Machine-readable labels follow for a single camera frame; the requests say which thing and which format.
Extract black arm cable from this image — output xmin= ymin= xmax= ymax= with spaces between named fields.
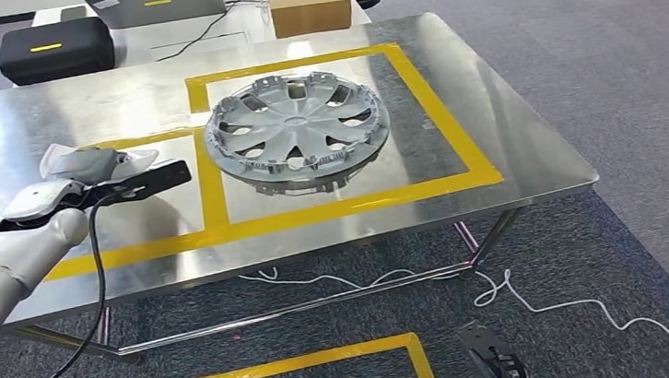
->
xmin=0 ymin=194 xmax=143 ymax=378

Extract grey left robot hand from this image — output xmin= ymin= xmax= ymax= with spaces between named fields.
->
xmin=47 ymin=143 xmax=131 ymax=191

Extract white plastic part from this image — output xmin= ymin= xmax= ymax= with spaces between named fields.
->
xmin=37 ymin=133 xmax=161 ymax=194

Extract yellow floor tape square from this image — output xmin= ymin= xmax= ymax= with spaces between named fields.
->
xmin=193 ymin=329 xmax=442 ymax=378

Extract stainless steel workbench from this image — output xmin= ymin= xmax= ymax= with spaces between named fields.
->
xmin=0 ymin=0 xmax=613 ymax=376

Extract white desk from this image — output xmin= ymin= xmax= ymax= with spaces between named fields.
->
xmin=28 ymin=0 xmax=374 ymax=76

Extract grey wheel hubcap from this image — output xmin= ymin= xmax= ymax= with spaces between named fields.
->
xmin=198 ymin=65 xmax=396 ymax=193

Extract cardboard box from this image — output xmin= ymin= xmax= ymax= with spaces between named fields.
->
xmin=266 ymin=0 xmax=356 ymax=41

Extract black desk cable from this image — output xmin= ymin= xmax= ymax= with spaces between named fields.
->
xmin=149 ymin=0 xmax=242 ymax=63

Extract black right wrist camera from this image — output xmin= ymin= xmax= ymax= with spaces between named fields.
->
xmin=458 ymin=316 xmax=529 ymax=378

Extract black hard case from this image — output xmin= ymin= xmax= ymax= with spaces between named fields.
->
xmin=0 ymin=14 xmax=119 ymax=89

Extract yellow workbench tape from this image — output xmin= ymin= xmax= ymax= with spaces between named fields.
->
xmin=23 ymin=32 xmax=511 ymax=283

